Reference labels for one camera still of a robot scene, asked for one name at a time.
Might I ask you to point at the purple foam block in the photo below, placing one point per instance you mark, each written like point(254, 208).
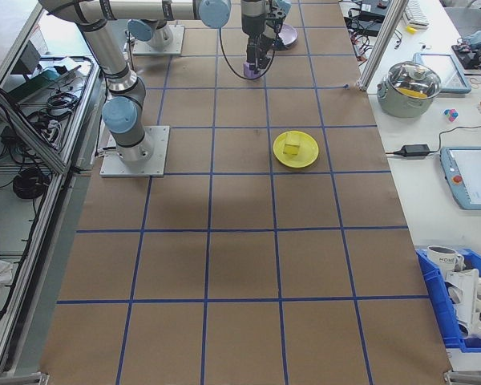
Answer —
point(247, 71)

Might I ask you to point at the yellow foam block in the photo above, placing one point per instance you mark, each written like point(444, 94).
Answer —
point(292, 145)

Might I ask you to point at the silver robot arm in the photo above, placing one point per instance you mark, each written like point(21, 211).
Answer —
point(108, 52)
point(162, 38)

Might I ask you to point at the light purple plate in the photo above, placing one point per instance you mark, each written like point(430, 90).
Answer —
point(289, 36)

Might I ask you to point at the yellow plate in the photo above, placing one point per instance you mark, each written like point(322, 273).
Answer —
point(306, 154)

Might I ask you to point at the black flat device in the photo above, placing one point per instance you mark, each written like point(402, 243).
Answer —
point(373, 10)

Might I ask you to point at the small yellow block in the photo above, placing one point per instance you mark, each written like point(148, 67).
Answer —
point(412, 28)

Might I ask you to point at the grey metal cooking pot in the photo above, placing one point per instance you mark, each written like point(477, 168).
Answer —
point(409, 88)

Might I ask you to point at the white keyboard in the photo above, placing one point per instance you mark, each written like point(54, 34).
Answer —
point(417, 12)

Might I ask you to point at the black power adapter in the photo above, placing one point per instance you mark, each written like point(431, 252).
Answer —
point(416, 150)

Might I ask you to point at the small colourful cube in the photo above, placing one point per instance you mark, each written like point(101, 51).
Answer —
point(450, 114)

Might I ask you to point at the green flat board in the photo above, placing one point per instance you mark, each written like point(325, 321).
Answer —
point(44, 80)

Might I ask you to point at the grey box device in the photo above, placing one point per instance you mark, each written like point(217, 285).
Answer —
point(26, 58)

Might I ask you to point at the teach pendant with lit screen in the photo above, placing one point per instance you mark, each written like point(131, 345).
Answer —
point(471, 176)

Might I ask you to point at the white mug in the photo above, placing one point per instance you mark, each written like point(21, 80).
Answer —
point(443, 258)

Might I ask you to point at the blue plastic bin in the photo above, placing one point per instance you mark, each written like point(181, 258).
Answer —
point(433, 288)

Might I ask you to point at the white pipe fitting assembly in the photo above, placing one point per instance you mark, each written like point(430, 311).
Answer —
point(471, 301)

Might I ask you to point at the white square base plate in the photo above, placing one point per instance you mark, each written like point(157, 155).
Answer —
point(160, 160)
point(176, 42)

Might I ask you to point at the aluminium profile post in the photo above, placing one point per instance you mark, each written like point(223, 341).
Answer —
point(378, 44)

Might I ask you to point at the V-shaped metal bar frame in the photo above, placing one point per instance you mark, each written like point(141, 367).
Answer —
point(52, 156)

